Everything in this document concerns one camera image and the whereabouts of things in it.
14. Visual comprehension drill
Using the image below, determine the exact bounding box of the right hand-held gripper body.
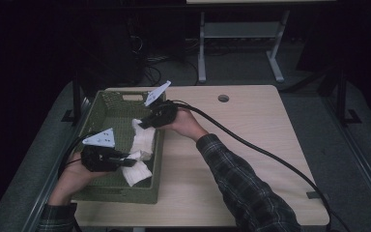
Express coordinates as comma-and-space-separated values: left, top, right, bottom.
143, 80, 180, 129

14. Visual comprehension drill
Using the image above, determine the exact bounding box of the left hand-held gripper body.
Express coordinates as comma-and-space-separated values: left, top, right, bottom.
80, 127, 124, 174

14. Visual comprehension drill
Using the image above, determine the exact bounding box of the white cloth with brown print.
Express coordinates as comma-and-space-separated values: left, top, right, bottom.
120, 118, 157, 188

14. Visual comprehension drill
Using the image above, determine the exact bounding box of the green woven basket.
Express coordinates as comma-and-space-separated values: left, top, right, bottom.
71, 90, 168, 205

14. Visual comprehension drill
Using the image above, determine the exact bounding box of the person's right hand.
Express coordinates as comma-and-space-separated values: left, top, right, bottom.
157, 107, 210, 142

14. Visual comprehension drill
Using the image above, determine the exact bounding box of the person's left hand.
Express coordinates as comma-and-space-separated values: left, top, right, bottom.
47, 151, 111, 207

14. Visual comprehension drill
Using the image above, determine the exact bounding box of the dark equipment cabinet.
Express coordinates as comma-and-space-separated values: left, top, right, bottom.
76, 13, 147, 89

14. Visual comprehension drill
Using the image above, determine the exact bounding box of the dark tape piece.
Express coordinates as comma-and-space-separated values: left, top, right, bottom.
305, 190, 330, 201

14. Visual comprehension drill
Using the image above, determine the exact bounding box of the bundle of floor cables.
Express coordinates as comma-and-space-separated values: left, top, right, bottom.
141, 52, 201, 87

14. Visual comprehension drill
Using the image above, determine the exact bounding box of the aluminium rail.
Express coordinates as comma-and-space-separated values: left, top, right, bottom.
20, 96, 93, 232
322, 96, 371, 224

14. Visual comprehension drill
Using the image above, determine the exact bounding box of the black metal post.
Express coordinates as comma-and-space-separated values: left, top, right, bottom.
61, 69, 83, 126
335, 69, 362, 126

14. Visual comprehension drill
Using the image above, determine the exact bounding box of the white metal table frame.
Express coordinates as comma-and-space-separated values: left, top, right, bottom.
197, 9, 291, 84

